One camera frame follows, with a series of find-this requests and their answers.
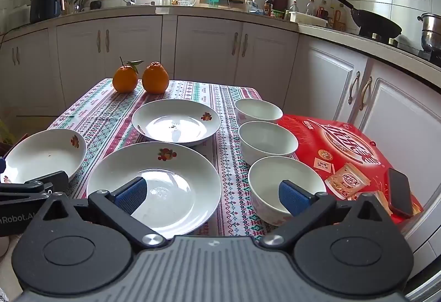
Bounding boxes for white fruit-print plate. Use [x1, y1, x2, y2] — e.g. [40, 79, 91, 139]
[132, 99, 221, 147]
[0, 129, 87, 184]
[86, 141, 222, 240]

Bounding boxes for white plastic tray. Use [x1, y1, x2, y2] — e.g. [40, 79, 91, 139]
[289, 11, 328, 27]

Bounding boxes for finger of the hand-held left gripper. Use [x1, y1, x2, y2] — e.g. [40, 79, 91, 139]
[0, 170, 69, 201]

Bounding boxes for patterned red green tablecloth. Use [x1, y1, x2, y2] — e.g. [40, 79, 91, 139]
[46, 78, 286, 237]

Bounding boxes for black wok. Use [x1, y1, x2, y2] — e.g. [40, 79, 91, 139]
[326, 0, 403, 39]

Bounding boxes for red printed gift box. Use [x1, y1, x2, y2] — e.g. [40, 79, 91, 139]
[277, 113, 424, 220]

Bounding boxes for white kitchen base cabinets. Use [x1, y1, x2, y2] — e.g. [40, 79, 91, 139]
[0, 14, 441, 254]

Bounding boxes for bumpy orange without leaf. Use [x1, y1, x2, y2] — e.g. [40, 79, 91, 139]
[142, 61, 170, 94]

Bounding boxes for black smartphone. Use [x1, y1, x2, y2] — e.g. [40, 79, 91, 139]
[388, 167, 414, 219]

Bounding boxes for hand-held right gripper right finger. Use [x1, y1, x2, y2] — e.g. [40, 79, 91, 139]
[259, 180, 398, 249]

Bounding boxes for stainless steel pot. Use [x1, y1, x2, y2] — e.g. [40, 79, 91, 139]
[418, 12, 441, 52]

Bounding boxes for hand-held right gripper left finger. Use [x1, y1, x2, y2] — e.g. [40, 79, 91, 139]
[42, 177, 168, 251]

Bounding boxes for yellow cooking oil bottle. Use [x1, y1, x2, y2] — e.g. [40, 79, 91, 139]
[332, 4, 347, 30]

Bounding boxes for gas stove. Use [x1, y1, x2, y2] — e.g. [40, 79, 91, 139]
[358, 31, 441, 63]

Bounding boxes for orange with stem and leaf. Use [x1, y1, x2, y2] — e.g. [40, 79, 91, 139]
[112, 57, 144, 93]

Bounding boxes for dark blue kitchen appliance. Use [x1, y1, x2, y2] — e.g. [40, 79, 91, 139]
[29, 0, 63, 24]

